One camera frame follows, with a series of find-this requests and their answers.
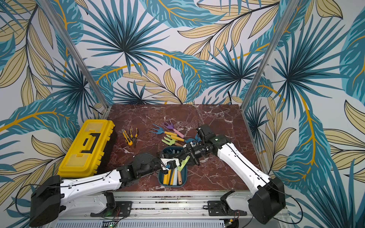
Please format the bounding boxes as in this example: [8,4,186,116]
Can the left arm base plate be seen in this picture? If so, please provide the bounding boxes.
[90,201,133,218]

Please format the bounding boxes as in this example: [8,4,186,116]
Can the light blue fork rake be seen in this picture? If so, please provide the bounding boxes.
[172,168,178,186]

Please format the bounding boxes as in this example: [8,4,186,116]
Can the teal claw rake yellow handle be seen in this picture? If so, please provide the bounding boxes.
[185,136,201,143]

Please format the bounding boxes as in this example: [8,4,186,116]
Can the yellow toolbox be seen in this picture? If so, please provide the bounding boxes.
[58,119,117,178]

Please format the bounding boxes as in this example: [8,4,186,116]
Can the aluminium rail frame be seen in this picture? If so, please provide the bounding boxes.
[46,191,293,228]

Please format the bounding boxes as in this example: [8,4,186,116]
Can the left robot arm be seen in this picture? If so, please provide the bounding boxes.
[29,153,181,227]

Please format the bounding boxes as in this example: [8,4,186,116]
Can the teal storage tray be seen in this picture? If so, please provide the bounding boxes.
[158,146,188,188]

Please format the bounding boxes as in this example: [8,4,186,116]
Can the teal rake wooden handle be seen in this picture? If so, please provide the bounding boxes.
[177,171,182,185]

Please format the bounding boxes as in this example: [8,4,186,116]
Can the metal corner post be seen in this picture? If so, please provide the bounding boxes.
[240,1,298,113]
[39,0,109,109]

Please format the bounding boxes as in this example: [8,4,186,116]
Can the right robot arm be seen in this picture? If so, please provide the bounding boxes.
[177,124,286,224]

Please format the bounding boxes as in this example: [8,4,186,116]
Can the yellow handled pliers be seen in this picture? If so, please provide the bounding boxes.
[130,128,138,148]

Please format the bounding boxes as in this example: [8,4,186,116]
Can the green rake wooden handle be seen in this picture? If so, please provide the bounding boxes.
[177,155,190,172]

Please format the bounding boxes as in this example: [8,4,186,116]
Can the right metal corner post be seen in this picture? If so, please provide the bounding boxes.
[240,1,298,113]

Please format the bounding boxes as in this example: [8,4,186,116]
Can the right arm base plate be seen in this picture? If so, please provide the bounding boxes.
[203,200,247,216]

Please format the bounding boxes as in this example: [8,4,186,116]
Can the purple rake pink handle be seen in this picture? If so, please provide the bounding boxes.
[163,120,185,138]

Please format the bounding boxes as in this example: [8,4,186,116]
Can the left metal corner post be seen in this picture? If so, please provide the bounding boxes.
[39,0,109,109]

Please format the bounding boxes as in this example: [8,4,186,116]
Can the green fork yellow handle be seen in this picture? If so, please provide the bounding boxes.
[161,135,183,147]

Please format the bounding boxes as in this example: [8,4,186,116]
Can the yellow utility knife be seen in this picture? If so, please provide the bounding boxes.
[122,129,133,146]

